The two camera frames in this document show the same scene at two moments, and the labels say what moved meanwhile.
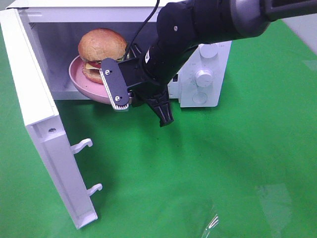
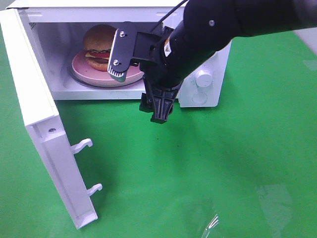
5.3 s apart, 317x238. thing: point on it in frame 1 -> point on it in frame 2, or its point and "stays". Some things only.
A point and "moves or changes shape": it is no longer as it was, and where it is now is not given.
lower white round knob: x=203 y=78 stays
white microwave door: x=40 y=115 stays
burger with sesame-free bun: x=97 y=44 moves or changes shape
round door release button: x=199 y=98 stays
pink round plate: x=93 y=90 -> x=84 y=73
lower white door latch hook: x=94 y=188 stays
